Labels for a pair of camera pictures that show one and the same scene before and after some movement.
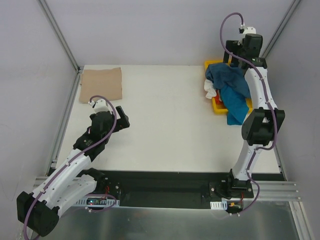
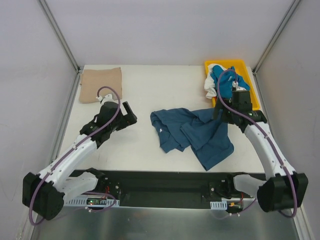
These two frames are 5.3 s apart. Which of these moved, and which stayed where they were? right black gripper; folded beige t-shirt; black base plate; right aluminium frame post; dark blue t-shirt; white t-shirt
Moved: right black gripper; dark blue t-shirt
Stayed: black base plate; right aluminium frame post; white t-shirt; folded beige t-shirt
